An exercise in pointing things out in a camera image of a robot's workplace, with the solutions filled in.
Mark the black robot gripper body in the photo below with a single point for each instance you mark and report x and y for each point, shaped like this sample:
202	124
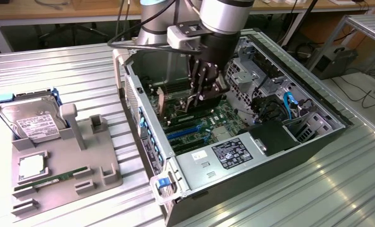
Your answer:
218	47

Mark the low profile graphics card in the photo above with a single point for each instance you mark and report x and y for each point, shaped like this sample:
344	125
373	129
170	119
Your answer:
161	104

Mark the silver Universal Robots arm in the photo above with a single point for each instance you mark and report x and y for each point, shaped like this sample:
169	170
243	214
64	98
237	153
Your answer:
224	14

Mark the silver drive cage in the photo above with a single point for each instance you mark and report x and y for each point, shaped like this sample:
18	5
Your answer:
247	78

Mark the green motherboard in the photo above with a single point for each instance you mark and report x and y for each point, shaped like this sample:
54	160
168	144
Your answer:
218	116

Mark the dark installed RAM stick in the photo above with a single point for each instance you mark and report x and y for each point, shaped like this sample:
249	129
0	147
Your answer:
186	118

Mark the silver chipset heatsink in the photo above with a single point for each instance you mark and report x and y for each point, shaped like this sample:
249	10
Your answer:
221	133

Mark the blue expansion slot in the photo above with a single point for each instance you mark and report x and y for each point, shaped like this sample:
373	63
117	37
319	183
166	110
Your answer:
181	133

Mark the black expansion slot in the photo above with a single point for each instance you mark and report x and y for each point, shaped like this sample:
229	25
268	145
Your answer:
186	144

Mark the black plastic air shroud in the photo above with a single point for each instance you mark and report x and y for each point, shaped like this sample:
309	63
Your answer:
272	139

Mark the black box on floor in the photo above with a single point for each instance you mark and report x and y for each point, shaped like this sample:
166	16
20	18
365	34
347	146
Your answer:
335	61

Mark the grey power supply unit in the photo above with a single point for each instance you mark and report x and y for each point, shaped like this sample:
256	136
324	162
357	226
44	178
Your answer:
193	170

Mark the open black PC case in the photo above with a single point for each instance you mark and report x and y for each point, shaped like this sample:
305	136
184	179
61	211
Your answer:
268	177

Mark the blue case latch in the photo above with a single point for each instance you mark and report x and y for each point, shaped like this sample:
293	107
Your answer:
161	183

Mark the metal slat side table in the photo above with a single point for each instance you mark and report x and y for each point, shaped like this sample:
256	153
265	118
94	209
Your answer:
369	26

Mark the grey plastic parts rack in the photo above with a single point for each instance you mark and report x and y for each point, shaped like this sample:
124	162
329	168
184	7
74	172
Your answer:
64	160

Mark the green RAM stick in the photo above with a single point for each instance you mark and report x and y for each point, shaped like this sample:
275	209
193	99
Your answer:
64	176

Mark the silver CPU chip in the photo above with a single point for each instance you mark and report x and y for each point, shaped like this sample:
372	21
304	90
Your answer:
32	166

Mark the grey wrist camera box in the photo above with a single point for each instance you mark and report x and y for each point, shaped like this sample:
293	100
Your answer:
177	37

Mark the wooden desk with white frame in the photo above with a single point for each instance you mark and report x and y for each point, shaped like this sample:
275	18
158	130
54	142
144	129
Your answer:
80	11

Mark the hard disk with blue bracket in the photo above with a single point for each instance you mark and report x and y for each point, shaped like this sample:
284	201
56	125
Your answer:
32	118

